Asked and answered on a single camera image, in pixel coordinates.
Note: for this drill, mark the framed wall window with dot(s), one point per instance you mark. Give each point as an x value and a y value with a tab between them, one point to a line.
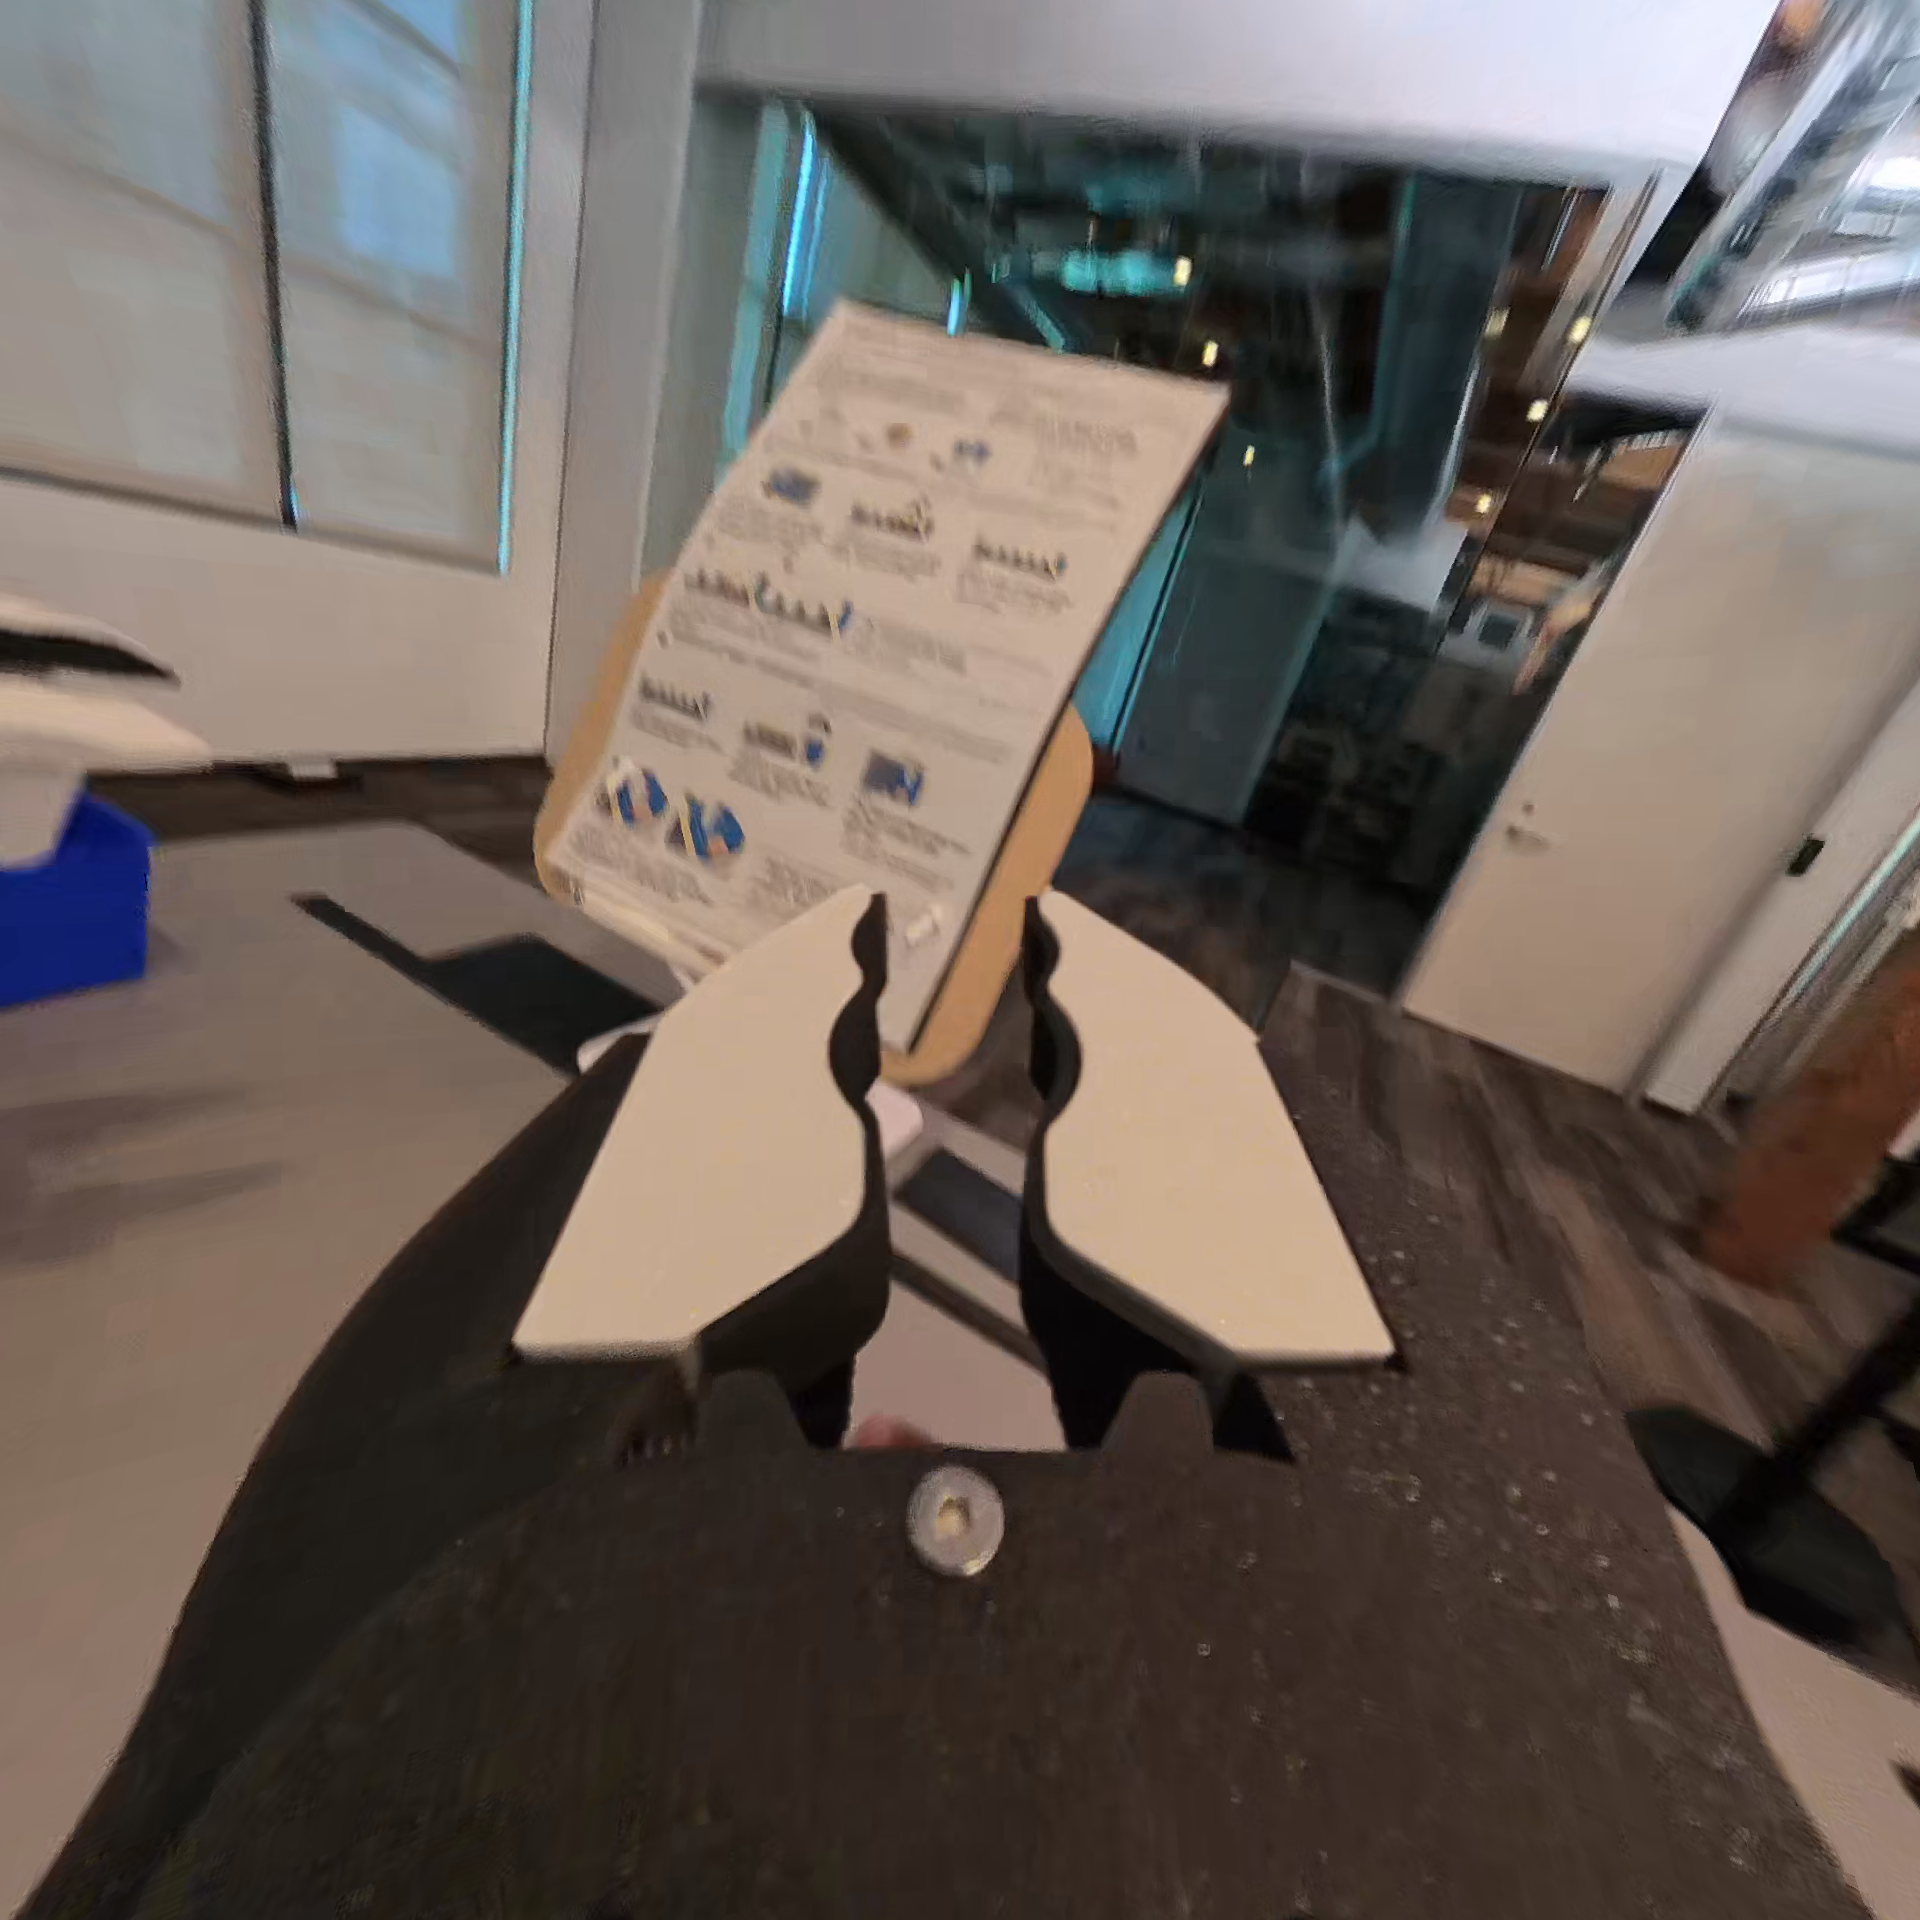
150	271

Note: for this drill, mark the printed instruction sheet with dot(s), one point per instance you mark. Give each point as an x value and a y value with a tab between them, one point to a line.
901	599

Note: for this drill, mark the blue plastic bin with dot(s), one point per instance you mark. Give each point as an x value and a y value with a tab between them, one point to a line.
68	914

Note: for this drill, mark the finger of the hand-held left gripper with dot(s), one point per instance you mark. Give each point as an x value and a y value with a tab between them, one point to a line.
76	615
91	735

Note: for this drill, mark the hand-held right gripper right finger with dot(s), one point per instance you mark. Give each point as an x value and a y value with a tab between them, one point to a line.
1202	1184

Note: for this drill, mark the brown blurred object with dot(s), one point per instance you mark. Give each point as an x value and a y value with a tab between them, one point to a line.
1823	1126

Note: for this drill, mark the black round floor object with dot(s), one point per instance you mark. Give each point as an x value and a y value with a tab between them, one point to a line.
1787	1516

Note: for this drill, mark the white door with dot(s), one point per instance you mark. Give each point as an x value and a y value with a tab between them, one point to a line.
1651	781

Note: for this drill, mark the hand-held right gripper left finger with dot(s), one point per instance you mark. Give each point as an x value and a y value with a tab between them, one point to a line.
706	1184

